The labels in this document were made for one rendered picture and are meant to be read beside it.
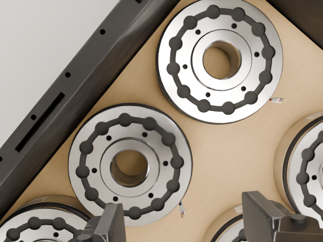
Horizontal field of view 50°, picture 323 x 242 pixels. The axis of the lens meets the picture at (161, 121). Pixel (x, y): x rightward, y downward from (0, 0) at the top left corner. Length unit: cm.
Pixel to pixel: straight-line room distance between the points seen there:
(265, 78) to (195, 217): 14
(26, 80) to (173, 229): 26
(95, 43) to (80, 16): 25
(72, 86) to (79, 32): 25
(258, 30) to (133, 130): 13
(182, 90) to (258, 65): 6
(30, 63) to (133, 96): 19
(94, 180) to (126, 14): 14
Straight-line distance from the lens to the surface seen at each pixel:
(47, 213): 31
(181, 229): 33
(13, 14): 48
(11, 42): 48
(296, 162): 31
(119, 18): 22
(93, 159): 29
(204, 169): 32
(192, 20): 29
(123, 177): 30
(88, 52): 21
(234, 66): 30
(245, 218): 16
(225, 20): 29
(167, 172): 28
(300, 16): 32
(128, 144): 28
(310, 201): 32
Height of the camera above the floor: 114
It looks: 86 degrees down
